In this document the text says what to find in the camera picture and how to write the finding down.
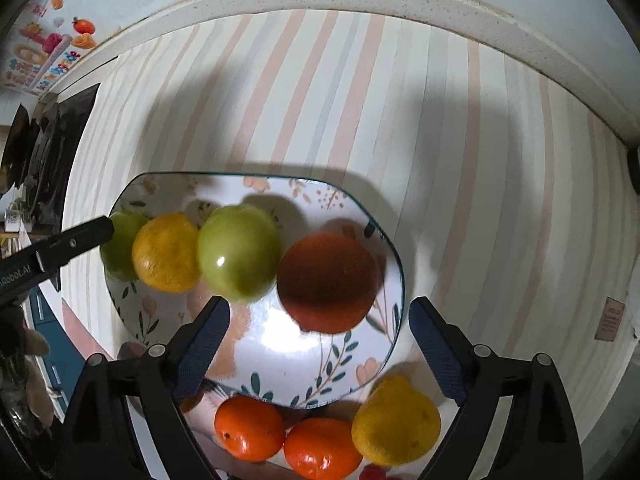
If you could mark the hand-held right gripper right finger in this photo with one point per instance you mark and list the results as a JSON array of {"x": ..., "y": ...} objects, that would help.
[{"x": 440, "y": 355}]

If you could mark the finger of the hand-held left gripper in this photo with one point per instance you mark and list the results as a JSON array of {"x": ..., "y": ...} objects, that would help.
[{"x": 75, "y": 242}]

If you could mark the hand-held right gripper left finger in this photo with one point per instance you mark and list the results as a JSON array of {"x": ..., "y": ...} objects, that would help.
[{"x": 200, "y": 355}]

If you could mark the yellow lemon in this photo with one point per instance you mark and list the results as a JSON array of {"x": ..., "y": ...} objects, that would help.
[{"x": 397, "y": 422}]

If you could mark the floral oval plate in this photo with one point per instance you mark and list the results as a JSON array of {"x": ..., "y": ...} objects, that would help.
[{"x": 280, "y": 330}]

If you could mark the orange tangerine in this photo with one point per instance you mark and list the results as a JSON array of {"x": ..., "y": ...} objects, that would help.
[
  {"x": 322, "y": 447},
  {"x": 249, "y": 427}
]

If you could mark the red cherry tomato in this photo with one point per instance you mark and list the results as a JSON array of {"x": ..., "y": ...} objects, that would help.
[{"x": 372, "y": 474}]

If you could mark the green apple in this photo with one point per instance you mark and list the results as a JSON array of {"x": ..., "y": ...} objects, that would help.
[
  {"x": 237, "y": 255},
  {"x": 120, "y": 255}
]

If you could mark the blue cabinet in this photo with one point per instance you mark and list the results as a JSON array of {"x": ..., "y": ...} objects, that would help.
[{"x": 45, "y": 320}]

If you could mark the black gas stove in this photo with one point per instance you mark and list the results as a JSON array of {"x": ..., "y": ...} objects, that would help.
[{"x": 65, "y": 160}]

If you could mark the yellow orange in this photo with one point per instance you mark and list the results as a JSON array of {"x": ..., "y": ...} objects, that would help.
[{"x": 167, "y": 255}]

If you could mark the dark wok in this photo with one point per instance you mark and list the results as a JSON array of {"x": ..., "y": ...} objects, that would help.
[{"x": 15, "y": 150}]

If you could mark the dark red apple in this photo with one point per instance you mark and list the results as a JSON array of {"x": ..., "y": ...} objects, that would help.
[{"x": 327, "y": 282}]

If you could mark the brown label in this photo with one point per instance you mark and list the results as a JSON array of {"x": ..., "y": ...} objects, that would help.
[{"x": 610, "y": 319}]

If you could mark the striped table mat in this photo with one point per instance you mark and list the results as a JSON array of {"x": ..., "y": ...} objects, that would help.
[{"x": 450, "y": 160}]

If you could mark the colourful wall sticker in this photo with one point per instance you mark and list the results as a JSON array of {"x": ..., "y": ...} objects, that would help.
[{"x": 45, "y": 45}]

